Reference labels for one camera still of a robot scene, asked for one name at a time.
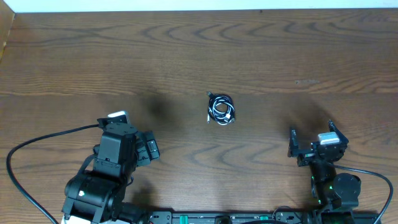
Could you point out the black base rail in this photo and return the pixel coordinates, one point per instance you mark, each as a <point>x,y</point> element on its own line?
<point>279,216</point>

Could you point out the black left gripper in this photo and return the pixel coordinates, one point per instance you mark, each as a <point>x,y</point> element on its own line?
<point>148,147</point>

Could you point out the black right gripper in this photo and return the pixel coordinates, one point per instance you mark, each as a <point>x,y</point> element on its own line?
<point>313,154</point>

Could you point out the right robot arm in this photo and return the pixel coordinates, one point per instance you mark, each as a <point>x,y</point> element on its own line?
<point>335,192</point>

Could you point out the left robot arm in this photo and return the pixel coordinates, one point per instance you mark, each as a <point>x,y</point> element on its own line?
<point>96,193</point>

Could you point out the cardboard panel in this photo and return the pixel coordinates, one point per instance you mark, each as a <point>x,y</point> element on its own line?
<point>7,16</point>

